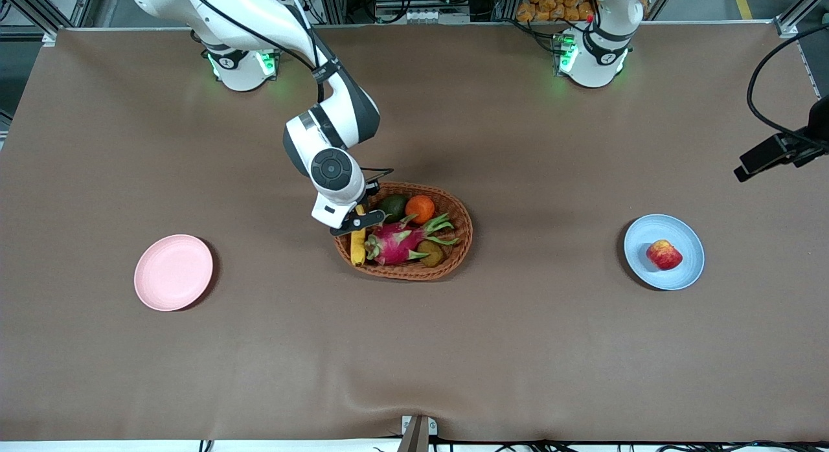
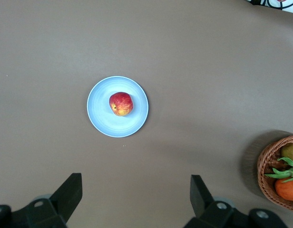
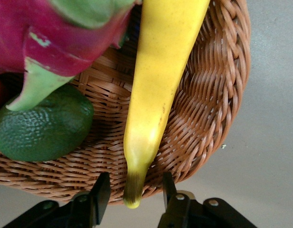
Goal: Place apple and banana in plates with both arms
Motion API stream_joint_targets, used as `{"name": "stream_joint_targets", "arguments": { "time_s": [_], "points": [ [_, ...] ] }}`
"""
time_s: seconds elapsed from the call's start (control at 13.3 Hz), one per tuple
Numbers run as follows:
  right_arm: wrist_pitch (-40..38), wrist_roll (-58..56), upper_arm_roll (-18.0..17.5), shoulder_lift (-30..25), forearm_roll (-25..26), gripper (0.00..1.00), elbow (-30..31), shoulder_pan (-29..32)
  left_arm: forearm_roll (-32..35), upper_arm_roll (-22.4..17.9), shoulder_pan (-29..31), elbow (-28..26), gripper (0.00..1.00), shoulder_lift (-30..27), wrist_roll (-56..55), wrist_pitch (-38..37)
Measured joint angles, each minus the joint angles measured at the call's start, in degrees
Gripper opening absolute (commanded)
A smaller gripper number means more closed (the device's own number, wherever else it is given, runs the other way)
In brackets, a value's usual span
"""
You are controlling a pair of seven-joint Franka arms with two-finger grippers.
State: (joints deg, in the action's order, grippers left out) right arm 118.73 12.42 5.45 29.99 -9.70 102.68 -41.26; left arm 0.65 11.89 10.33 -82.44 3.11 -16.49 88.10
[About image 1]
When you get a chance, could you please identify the yellow banana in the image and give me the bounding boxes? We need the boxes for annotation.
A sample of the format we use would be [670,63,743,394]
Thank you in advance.
[350,204,367,267]

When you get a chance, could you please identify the red apple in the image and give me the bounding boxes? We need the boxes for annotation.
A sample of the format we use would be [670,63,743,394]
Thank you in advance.
[646,239,684,271]

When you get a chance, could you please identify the green avocado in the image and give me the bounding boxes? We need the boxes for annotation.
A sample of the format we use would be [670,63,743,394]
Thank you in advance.
[378,194,409,223]

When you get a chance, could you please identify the orange fruit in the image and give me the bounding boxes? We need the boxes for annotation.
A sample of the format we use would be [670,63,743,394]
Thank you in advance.
[405,194,436,225]

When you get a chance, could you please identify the pink dragon fruit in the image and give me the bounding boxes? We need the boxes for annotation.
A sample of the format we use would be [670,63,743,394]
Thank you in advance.
[365,212,462,266]

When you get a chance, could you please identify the brown wicker basket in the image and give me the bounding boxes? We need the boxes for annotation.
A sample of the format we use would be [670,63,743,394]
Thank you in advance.
[332,182,473,282]

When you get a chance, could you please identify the brown kiwi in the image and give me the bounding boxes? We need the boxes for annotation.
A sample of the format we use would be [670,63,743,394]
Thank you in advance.
[416,240,446,267]

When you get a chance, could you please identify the blue plate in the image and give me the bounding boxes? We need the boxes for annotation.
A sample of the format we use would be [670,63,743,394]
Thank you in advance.
[624,214,705,291]

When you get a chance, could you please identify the brown table cloth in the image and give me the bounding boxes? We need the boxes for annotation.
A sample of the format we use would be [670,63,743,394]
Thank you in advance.
[0,21,829,444]

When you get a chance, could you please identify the grey electronics box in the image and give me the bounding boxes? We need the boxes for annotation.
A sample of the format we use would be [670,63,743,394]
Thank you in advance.
[374,0,471,24]

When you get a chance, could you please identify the pink plate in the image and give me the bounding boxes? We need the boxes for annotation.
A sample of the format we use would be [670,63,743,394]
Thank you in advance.
[133,234,214,311]

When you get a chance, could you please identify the bag of orange snacks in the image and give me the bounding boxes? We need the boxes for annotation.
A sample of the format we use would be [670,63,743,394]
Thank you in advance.
[516,0,598,23]

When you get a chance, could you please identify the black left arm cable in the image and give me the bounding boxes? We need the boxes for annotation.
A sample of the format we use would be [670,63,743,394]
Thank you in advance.
[746,23,829,143]

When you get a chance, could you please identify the aluminium frame beam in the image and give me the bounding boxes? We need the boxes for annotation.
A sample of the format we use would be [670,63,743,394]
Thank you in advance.
[12,0,73,40]
[774,0,829,38]

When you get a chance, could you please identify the white metal table bracket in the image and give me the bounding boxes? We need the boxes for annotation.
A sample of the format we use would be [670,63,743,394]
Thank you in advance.
[396,415,438,452]

